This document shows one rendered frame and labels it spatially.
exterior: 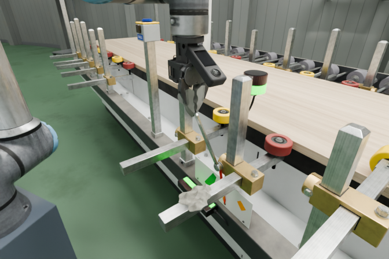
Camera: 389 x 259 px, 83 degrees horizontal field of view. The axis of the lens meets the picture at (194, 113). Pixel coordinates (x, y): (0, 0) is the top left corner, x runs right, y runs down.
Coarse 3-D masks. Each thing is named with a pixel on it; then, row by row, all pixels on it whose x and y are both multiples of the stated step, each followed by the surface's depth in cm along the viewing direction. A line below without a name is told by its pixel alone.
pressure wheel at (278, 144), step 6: (270, 138) 68; (276, 138) 68; (282, 138) 68; (288, 138) 68; (270, 144) 65; (276, 144) 65; (282, 144) 65; (288, 144) 65; (270, 150) 66; (276, 150) 65; (282, 150) 64; (288, 150) 65; (282, 156) 65
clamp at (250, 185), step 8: (224, 160) 64; (224, 168) 65; (232, 168) 61; (240, 168) 61; (248, 168) 61; (248, 176) 58; (264, 176) 59; (248, 184) 57; (256, 184) 58; (248, 192) 58
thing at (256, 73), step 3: (246, 72) 55; (249, 72) 55; (252, 72) 55; (255, 72) 55; (258, 72) 55; (261, 72) 55; (264, 72) 55; (252, 75) 53; (255, 75) 53; (258, 75) 53; (261, 75) 53; (264, 75) 53; (264, 84) 54; (252, 99) 58; (252, 102) 59; (249, 105) 56; (249, 108) 59
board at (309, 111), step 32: (160, 64) 156; (224, 64) 156; (256, 64) 156; (224, 96) 101; (256, 96) 101; (288, 96) 101; (320, 96) 101; (352, 96) 101; (384, 96) 101; (256, 128) 79; (288, 128) 75; (320, 128) 75; (384, 128) 75; (320, 160) 62; (384, 192) 51
